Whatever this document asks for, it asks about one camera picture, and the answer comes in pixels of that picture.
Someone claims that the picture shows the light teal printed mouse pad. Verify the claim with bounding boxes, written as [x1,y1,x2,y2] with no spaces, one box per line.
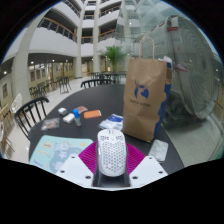
[29,134,94,175]

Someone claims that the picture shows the small blue-capped bottle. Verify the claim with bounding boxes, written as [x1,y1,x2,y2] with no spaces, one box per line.
[72,108,82,127]

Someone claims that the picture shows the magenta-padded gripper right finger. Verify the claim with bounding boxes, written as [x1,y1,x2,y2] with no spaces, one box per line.
[125,143,169,188]

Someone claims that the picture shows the blue and white tissue pack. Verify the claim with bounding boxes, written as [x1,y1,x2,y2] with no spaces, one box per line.
[98,113,124,131]

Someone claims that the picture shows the pink flat card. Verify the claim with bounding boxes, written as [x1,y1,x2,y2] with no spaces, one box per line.
[74,105,89,115]

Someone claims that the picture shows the grey flat pouch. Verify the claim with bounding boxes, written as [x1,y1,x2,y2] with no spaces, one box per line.
[147,139,169,163]

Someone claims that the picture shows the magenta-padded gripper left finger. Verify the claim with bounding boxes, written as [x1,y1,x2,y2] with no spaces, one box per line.
[54,140,99,188]

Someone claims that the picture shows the orange flat card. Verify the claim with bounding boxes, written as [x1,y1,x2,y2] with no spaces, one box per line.
[83,109,102,120]

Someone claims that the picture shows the black spindle-back chair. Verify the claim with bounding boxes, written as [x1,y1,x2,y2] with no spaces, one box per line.
[80,78,114,90]
[13,96,50,141]

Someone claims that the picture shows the green potted plant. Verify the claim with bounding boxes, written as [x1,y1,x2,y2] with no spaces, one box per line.
[99,45,128,73]

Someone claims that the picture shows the group of dark chairs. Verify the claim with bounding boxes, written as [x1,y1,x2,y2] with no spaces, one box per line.
[29,76,73,100]

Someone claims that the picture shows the clear plastic packet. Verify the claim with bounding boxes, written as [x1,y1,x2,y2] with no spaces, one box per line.
[40,117,61,132]

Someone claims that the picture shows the white perforated computer mouse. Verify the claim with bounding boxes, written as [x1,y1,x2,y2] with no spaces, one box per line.
[96,128,128,178]

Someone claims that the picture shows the brown paper bag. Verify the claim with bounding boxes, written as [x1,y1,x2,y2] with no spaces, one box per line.
[122,35,173,144]

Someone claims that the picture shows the wooden chair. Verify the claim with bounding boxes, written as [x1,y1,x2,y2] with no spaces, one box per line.
[0,103,15,158]

